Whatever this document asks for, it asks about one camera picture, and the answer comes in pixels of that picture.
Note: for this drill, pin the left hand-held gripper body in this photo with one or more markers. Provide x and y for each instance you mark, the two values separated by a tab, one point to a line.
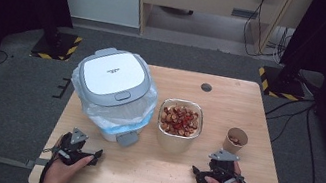
78	136

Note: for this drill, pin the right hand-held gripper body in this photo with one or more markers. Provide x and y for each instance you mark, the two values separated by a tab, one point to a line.
222	166

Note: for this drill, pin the brown paper cup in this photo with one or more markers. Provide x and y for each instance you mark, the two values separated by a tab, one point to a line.
230	147

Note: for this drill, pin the white grey pedal trash can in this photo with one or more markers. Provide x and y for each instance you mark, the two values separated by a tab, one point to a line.
113	74

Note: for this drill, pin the person's left hand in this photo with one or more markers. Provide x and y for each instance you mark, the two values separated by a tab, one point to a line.
58	174

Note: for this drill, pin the few dried fruit scraps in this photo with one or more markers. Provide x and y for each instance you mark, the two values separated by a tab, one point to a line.
235	140

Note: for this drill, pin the translucent plastic trash bag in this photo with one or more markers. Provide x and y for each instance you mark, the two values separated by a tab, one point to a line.
112	115

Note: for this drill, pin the square metal food container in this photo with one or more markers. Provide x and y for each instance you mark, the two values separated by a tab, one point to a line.
175	142

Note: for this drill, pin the pile of dried fruit slices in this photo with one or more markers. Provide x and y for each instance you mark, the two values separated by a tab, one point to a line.
180	120

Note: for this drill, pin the grey round table grommet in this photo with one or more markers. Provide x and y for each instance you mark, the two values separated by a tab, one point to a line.
206	87

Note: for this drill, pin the black yellow striped stand base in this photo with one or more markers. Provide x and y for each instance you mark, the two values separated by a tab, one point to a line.
281	88
56	49

